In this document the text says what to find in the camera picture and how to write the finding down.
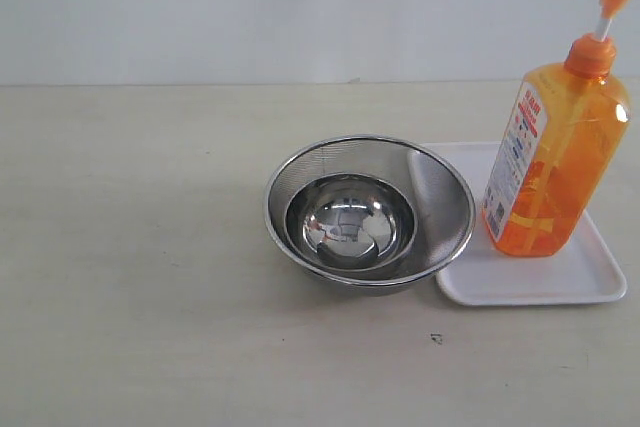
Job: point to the white rectangular plastic tray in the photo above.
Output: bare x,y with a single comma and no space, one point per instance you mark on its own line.
584,271

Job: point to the orange pump soap bottle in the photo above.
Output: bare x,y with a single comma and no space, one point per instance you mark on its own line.
567,121

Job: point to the small stainless steel bowl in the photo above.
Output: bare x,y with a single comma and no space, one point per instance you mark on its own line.
351,224

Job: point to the steel mesh strainer basket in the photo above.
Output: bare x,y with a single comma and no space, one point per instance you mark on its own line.
443,233

